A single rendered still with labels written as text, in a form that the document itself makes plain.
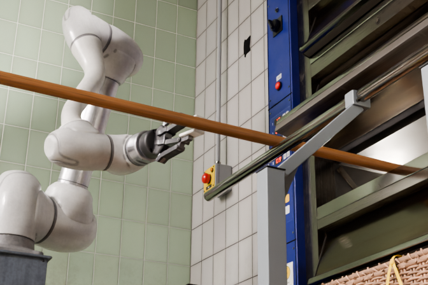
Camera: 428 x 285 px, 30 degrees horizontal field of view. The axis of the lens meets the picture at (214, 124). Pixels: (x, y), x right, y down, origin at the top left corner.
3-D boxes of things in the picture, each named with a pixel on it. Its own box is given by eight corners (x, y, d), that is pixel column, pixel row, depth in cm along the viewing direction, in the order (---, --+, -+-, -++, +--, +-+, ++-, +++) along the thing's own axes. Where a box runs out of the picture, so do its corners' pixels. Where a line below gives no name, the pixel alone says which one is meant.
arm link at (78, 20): (87, 25, 248) (117, 43, 258) (74, -10, 259) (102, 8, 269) (59, 52, 252) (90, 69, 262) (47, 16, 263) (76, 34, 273)
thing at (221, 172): (220, 198, 307) (220, 173, 311) (232, 190, 298) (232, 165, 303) (202, 195, 304) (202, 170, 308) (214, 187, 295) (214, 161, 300)
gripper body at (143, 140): (164, 135, 219) (182, 126, 212) (159, 163, 216) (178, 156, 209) (140, 126, 215) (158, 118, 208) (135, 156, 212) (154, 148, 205)
